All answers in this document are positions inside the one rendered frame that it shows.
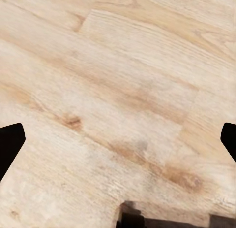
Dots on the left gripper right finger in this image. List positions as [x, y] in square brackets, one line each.
[228, 138]

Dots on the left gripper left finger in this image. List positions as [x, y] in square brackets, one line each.
[12, 138]

